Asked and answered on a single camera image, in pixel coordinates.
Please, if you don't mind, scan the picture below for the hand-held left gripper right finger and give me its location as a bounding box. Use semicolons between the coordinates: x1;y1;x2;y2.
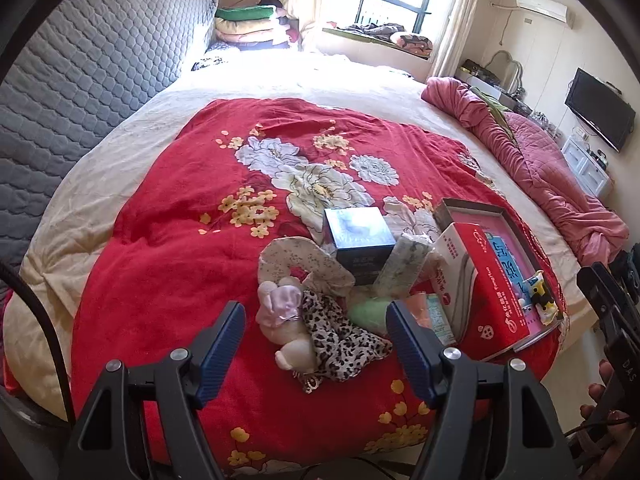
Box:
385;300;581;480

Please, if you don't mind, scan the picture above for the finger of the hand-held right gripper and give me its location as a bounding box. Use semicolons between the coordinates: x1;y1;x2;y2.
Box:
576;261;640;346

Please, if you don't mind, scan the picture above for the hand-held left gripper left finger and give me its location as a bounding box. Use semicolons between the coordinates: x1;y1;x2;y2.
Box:
59;301;247;480

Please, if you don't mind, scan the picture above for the green egg sponge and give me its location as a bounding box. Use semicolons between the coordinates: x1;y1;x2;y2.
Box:
347;296;396;338

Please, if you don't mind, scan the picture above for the leopard print cloth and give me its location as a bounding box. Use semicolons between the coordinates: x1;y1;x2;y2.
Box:
299;290;393;393

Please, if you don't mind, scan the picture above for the pink and white plush toy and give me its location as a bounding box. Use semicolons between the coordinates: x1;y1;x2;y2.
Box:
255;276;318;372

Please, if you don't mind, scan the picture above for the green patterned tissue pack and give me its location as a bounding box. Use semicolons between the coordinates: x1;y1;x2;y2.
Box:
372;232;433;298

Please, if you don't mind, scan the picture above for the shallow grey cardboard box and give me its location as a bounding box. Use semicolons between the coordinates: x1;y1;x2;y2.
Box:
432;199;563;356

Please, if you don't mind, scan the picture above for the person's right hand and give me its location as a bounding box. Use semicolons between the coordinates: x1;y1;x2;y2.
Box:
580;360;640;466

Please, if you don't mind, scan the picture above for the yellow and black toy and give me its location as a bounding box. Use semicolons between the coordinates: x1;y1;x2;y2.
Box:
520;270;558;322

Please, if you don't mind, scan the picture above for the pink and blue book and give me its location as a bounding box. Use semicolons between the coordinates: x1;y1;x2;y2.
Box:
452;212;561;351

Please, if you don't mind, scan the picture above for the red cardboard box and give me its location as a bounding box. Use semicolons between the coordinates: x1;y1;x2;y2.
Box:
430;222;531;361

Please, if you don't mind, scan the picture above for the floral fabric scrunchie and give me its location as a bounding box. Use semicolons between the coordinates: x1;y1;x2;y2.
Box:
257;237;356;301

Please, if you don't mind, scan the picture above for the dark blue square box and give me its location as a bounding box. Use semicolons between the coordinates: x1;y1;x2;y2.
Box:
322;206;398;287

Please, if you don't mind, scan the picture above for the white cabinet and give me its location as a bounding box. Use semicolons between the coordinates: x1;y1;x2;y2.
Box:
560;137;613;198

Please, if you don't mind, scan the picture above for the pink quilt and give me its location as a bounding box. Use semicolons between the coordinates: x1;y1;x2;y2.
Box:
422;76;631;267

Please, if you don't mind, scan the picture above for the red floral blanket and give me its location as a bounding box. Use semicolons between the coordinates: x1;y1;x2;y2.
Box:
70;97;563;476

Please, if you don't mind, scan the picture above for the black television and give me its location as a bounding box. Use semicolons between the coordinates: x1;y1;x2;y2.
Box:
565;67;637;153

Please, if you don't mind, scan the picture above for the green cloth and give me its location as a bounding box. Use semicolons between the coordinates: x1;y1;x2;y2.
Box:
470;87;516;141

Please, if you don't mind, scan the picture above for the bed with cream sheet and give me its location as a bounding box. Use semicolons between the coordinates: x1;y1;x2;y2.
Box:
0;50;591;426

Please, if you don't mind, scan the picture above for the vanity mirror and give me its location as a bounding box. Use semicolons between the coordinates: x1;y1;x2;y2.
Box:
482;50;526;93

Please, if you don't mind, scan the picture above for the white air conditioner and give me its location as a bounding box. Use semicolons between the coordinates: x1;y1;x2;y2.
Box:
515;0;571;23

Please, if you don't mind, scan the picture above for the pink folded blanket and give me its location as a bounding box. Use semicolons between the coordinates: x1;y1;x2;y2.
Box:
216;27;291;47

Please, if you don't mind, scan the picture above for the grey quilted headboard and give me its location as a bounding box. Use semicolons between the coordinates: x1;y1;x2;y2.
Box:
0;0;216;281

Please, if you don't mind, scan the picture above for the pile of clothes on sill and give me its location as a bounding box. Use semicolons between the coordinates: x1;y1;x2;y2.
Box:
335;22;433;56

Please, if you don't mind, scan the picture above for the yellow folded blanket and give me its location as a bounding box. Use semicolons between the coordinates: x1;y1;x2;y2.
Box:
215;16;281;33

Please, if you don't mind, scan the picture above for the black cable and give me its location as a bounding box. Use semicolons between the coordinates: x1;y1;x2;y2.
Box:
0;260;76;426

